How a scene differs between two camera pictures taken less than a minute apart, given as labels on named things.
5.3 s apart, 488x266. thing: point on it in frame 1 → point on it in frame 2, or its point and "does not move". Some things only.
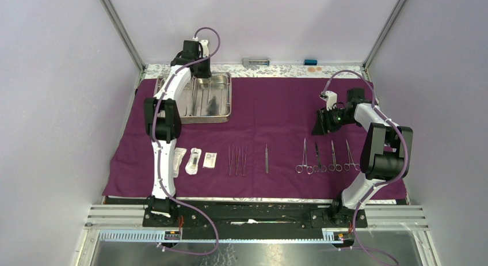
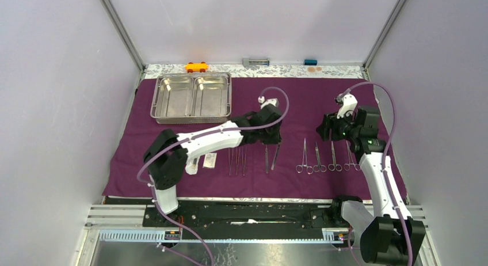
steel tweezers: [230, 163] does not move
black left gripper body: [202, 71] → [270, 135]
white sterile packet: [191, 167] does not move
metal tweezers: [236, 156] does not move
